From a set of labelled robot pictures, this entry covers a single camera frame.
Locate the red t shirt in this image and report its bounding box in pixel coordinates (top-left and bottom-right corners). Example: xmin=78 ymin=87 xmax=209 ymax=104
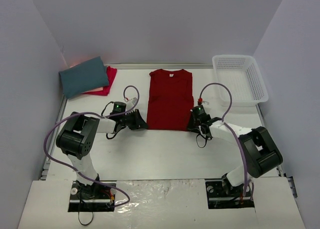
xmin=146 ymin=69 xmax=194 ymax=131
xmin=83 ymin=66 xmax=118 ymax=96

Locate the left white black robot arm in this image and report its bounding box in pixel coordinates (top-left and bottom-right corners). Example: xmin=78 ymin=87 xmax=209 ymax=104
xmin=56 ymin=101 xmax=148 ymax=198

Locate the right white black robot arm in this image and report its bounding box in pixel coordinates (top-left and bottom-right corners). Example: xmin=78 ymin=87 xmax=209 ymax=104
xmin=187 ymin=105 xmax=283 ymax=196

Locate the folded pink t shirt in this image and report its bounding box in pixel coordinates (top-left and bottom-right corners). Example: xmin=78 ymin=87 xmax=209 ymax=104
xmin=85 ymin=87 xmax=104 ymax=93

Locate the folded red t shirt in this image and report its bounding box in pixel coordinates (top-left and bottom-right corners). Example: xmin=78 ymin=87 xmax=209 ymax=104
xmin=83 ymin=66 xmax=118 ymax=96

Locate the folded teal t shirt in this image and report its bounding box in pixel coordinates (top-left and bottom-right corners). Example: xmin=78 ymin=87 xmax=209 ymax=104
xmin=59 ymin=56 xmax=109 ymax=99

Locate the white plastic basket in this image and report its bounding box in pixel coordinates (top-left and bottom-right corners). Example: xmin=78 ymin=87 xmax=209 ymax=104
xmin=212 ymin=54 xmax=269 ymax=107

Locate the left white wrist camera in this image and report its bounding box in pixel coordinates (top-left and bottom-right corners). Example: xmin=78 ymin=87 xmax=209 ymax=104
xmin=124 ymin=97 xmax=138 ymax=110

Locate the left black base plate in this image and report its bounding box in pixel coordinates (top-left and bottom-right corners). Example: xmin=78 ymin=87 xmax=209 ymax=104
xmin=68 ymin=181 xmax=116 ymax=213

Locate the thin black cable loop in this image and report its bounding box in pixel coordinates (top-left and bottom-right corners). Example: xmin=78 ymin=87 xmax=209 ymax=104
xmin=77 ymin=208 xmax=95 ymax=226

